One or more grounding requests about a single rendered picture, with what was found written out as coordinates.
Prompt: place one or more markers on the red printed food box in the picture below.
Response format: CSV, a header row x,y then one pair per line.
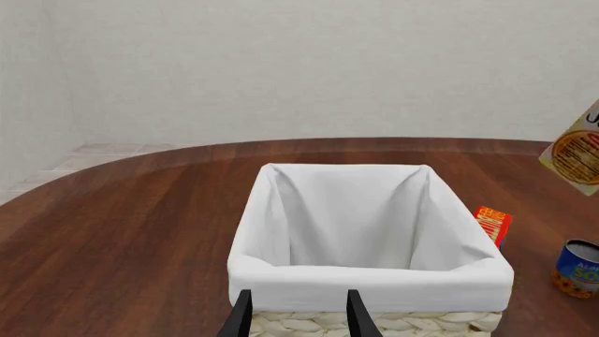
x,y
495,224

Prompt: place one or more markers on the blue soup tin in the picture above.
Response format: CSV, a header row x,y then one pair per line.
x,y
576,270

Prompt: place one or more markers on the woven basket with white liner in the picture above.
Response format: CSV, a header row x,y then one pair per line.
x,y
365,228

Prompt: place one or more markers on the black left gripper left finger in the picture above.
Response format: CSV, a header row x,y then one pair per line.
x,y
240,317

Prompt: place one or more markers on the cream printed food box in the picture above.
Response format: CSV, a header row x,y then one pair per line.
x,y
576,158

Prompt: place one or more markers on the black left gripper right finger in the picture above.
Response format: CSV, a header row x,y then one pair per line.
x,y
359,317

